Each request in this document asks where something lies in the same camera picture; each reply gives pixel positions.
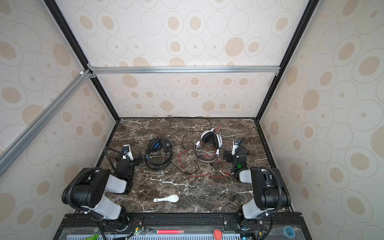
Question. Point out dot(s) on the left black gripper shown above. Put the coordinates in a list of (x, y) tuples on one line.
[(132, 161)]

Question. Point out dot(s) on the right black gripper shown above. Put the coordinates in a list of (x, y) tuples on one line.
[(229, 155)]

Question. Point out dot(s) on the black blue headphones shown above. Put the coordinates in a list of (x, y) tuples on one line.
[(155, 146)]

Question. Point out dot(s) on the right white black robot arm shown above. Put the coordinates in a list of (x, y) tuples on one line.
[(270, 193)]

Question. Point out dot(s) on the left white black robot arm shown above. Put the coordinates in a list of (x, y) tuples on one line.
[(86, 192)]

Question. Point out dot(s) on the white ceramic spoon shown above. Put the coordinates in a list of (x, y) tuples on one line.
[(171, 199)]

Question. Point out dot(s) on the pink marker pen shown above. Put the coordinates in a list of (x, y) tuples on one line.
[(169, 232)]

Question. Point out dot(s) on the green object at base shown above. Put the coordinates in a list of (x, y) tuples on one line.
[(94, 237)]

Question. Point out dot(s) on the red round ball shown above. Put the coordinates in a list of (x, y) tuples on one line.
[(217, 234)]

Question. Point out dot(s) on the blue tape roll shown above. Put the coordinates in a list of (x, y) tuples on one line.
[(289, 232)]

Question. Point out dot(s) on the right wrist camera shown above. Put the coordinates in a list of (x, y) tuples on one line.
[(235, 146)]

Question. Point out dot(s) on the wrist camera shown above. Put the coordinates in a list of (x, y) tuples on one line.
[(235, 146), (127, 153)]

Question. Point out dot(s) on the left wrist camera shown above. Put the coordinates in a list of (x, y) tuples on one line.
[(127, 153)]

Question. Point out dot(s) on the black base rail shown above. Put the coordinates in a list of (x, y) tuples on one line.
[(197, 226)]

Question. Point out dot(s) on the silver aluminium back rail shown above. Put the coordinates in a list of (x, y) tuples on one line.
[(186, 70)]

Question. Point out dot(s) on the silver aluminium rail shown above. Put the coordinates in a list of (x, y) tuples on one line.
[(22, 141), (186, 70)]

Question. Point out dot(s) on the silver aluminium left rail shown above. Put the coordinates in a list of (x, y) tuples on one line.
[(22, 141)]

